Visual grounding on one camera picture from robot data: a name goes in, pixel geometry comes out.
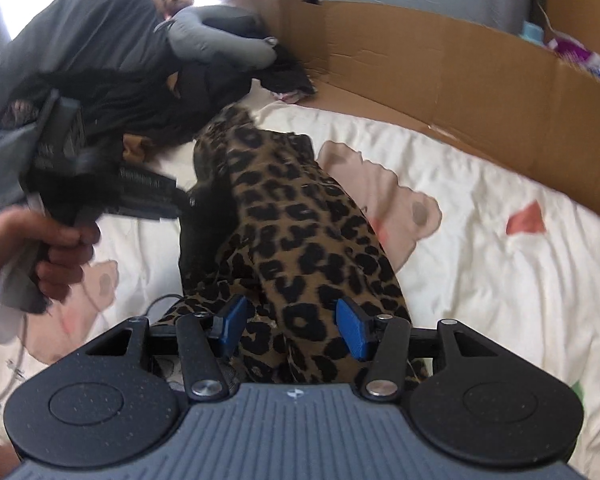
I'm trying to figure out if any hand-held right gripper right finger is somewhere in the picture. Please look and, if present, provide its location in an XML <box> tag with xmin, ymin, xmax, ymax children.
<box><xmin>335</xmin><ymin>296</ymin><xmax>506</xmax><ymax>402</ymax></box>

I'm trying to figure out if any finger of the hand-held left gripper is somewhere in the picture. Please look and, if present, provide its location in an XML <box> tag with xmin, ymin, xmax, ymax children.
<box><xmin>176</xmin><ymin>184</ymin><xmax>201</xmax><ymax>213</ymax></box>

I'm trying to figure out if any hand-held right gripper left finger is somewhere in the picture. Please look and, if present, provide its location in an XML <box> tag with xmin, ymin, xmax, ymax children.
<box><xmin>87</xmin><ymin>295</ymin><xmax>255</xmax><ymax>402</ymax></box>

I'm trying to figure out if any leopard print knit garment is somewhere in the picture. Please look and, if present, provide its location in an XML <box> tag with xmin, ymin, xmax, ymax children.
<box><xmin>152</xmin><ymin>105</ymin><xmax>428</xmax><ymax>386</ymax></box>

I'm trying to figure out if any person's left hand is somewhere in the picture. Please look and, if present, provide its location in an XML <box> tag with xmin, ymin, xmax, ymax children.
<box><xmin>0</xmin><ymin>207</ymin><xmax>102</xmax><ymax>302</ymax></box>

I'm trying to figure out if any tan cloth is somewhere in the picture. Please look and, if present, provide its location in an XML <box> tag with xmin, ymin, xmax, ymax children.
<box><xmin>121</xmin><ymin>134</ymin><xmax>156</xmax><ymax>166</ymax></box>

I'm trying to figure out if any black fuzzy garment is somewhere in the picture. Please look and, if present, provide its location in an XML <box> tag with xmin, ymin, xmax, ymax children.
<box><xmin>10</xmin><ymin>57</ymin><xmax>261</xmax><ymax>148</ymax></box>

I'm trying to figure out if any dark grey cloth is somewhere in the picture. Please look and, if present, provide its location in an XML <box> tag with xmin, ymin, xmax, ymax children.
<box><xmin>0</xmin><ymin>0</ymin><xmax>176</xmax><ymax>206</ymax></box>

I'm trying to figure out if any white printed bed sheet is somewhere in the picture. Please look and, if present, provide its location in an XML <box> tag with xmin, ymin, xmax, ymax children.
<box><xmin>0</xmin><ymin>92</ymin><xmax>600</xmax><ymax>480</ymax></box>

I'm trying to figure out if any white cloth strip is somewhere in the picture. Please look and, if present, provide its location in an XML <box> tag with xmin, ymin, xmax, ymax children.
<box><xmin>0</xmin><ymin>280</ymin><xmax>31</xmax><ymax>346</ymax></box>

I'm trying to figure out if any flattened cardboard sheet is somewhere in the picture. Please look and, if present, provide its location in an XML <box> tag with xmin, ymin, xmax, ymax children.
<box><xmin>240</xmin><ymin>0</ymin><xmax>600</xmax><ymax>221</ymax></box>

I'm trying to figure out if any turquoise object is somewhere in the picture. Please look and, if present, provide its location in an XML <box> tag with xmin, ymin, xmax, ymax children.
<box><xmin>522</xmin><ymin>20</ymin><xmax>547</xmax><ymax>45</ymax></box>

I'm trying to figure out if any purple and white bundle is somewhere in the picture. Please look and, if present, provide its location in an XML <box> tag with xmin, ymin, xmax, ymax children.
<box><xmin>547</xmin><ymin>27</ymin><xmax>600</xmax><ymax>92</ymax></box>

